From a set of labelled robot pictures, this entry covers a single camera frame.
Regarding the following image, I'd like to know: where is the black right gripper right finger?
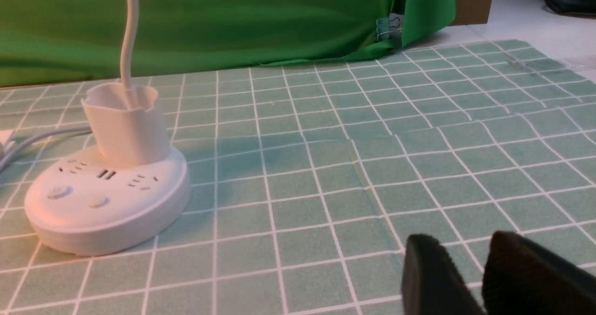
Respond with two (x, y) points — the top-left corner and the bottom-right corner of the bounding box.
(481, 231), (596, 315)

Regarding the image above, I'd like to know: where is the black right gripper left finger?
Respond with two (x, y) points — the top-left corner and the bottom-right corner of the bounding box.
(401, 234), (485, 315)

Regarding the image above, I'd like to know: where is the white desk lamp with sockets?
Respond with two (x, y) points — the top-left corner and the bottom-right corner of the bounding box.
(24, 0), (191, 256)

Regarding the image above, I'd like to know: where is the green checkered tablecloth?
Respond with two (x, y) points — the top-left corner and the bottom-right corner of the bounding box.
(1, 40), (596, 315)

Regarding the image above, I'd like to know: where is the metal binder clip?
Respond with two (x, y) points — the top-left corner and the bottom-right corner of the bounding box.
(375, 12), (404, 42)

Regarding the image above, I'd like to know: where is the brown cardboard box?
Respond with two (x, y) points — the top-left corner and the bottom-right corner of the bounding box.
(451, 0), (493, 26)

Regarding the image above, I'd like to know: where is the green backdrop cloth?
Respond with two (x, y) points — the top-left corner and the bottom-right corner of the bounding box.
(0, 0), (456, 87)

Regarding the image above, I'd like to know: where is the white lamp power cable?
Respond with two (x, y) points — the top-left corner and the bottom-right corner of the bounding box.
(0, 125), (93, 171)

